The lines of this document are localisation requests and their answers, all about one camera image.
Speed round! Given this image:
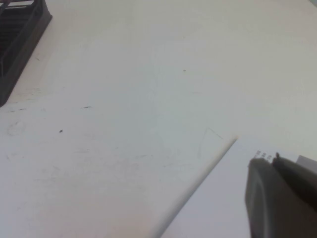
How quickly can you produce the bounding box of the black plastic drain tray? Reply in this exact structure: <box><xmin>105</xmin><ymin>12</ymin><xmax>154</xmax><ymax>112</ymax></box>
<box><xmin>0</xmin><ymin>0</ymin><xmax>53</xmax><ymax>108</ymax></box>

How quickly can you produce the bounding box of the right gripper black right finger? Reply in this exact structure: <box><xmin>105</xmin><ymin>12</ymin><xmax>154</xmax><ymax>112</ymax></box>
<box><xmin>271</xmin><ymin>152</ymin><xmax>317</xmax><ymax>208</ymax></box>

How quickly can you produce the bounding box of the white printed platform sheet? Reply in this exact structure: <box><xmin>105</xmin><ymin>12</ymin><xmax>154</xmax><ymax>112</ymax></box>
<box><xmin>155</xmin><ymin>135</ymin><xmax>317</xmax><ymax>238</ymax></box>

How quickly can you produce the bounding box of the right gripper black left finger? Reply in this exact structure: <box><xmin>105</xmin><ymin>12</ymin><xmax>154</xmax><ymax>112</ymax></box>
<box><xmin>244</xmin><ymin>158</ymin><xmax>317</xmax><ymax>238</ymax></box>

